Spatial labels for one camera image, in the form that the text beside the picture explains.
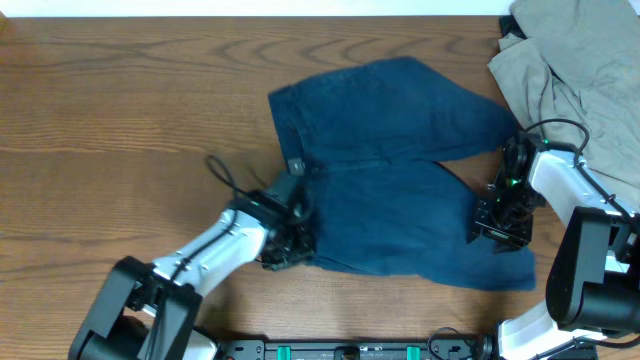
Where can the dark blue shorts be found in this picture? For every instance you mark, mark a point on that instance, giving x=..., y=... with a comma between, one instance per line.
x=372, y=144

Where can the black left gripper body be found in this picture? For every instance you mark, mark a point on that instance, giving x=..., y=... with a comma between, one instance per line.
x=292, y=245

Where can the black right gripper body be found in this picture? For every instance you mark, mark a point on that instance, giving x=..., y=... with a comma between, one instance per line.
x=501, y=232

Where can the beige grey garment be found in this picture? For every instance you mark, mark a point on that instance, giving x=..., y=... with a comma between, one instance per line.
x=575, y=71

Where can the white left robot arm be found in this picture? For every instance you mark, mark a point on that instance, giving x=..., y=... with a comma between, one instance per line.
x=148, y=310

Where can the black garment under beige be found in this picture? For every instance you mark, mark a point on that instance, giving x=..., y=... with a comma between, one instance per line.
x=509, y=26

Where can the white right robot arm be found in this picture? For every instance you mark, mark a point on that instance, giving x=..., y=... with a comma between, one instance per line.
x=592, y=292

